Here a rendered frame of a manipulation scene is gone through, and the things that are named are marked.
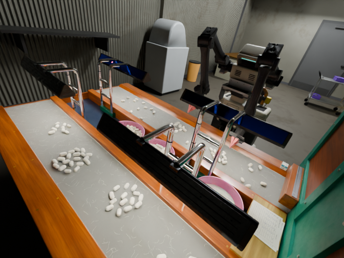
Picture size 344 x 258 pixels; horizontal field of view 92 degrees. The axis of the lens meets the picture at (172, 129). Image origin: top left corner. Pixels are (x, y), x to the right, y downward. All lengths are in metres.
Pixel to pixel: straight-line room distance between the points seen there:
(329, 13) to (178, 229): 7.80
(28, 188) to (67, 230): 0.29
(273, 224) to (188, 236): 0.39
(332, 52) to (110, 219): 7.78
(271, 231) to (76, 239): 0.77
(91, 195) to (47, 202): 0.16
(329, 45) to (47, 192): 7.93
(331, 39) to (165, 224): 7.65
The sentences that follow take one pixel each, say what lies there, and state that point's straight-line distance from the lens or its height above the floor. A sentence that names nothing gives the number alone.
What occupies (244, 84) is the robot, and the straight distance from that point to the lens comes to 1.62.
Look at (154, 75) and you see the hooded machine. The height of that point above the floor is 0.39.
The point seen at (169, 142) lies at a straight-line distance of 0.70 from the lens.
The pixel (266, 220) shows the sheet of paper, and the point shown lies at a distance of 0.95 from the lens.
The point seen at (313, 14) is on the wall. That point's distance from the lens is 8.07.
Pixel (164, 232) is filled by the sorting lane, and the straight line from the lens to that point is 0.80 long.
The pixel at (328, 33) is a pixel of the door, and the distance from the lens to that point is 7.93.
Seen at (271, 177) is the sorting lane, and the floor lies 0.74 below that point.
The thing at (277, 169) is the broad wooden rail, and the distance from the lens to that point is 1.31.
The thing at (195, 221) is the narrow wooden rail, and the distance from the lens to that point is 0.82.
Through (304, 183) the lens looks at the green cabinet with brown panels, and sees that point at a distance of 1.11.
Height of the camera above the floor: 1.46
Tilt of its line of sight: 33 degrees down
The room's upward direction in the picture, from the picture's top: 10 degrees clockwise
